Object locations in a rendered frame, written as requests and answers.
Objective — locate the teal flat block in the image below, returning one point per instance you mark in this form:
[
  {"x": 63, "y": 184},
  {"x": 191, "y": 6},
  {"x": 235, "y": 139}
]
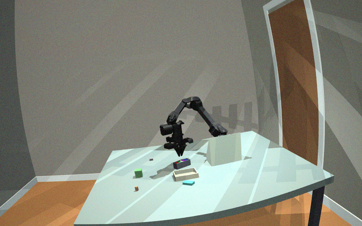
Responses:
[{"x": 187, "y": 182}]

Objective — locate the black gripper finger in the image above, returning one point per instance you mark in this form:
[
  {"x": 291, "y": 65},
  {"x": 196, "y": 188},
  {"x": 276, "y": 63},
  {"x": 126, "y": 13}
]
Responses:
[
  {"x": 177, "y": 151},
  {"x": 182, "y": 148}
]

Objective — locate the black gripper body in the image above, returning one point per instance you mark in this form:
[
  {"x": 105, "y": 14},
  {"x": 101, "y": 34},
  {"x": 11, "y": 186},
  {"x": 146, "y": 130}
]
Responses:
[{"x": 178, "y": 140}]

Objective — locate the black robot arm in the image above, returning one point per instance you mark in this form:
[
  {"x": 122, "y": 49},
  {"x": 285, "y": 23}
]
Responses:
[{"x": 196, "y": 104}]

